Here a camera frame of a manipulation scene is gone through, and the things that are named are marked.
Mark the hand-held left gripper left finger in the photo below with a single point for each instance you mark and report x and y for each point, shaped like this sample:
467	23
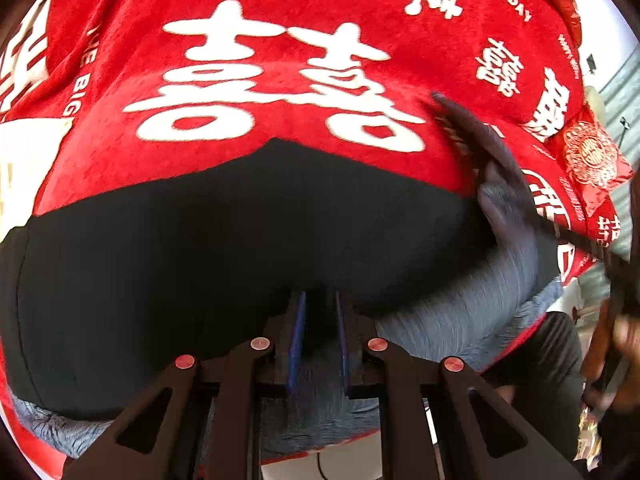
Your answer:
297	345

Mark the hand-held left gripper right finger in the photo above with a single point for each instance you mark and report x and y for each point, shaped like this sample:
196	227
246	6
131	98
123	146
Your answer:
343	345

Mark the red printed blanket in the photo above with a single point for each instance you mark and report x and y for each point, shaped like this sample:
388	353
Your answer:
310	20

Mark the black pants with grey lining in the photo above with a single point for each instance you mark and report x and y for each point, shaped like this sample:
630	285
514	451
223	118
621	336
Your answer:
175	260

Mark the person's dark clothing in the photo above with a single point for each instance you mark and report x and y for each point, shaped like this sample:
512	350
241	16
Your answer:
545	360

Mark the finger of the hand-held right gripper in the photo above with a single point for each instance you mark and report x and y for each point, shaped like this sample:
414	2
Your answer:
480	135

